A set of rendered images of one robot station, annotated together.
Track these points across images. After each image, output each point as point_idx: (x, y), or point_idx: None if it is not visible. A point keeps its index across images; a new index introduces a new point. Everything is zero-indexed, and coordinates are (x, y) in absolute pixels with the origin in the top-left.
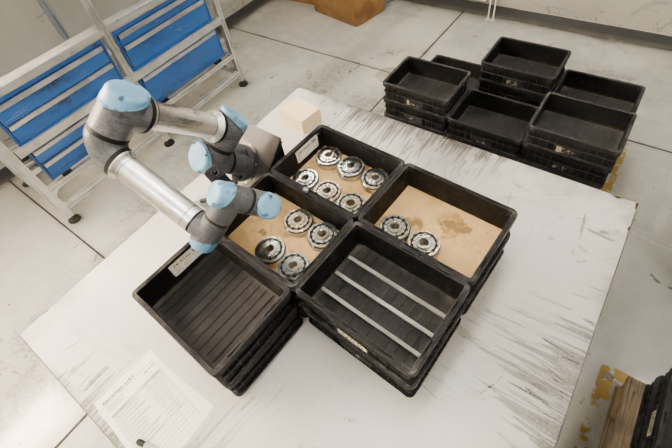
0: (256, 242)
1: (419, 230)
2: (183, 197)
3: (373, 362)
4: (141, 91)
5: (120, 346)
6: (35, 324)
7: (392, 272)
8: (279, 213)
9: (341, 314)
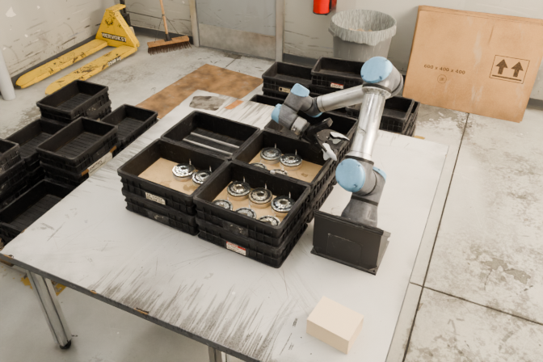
0: (305, 169)
1: (186, 174)
2: (328, 98)
3: None
4: (370, 75)
5: (375, 147)
6: (444, 149)
7: None
8: None
9: (235, 144)
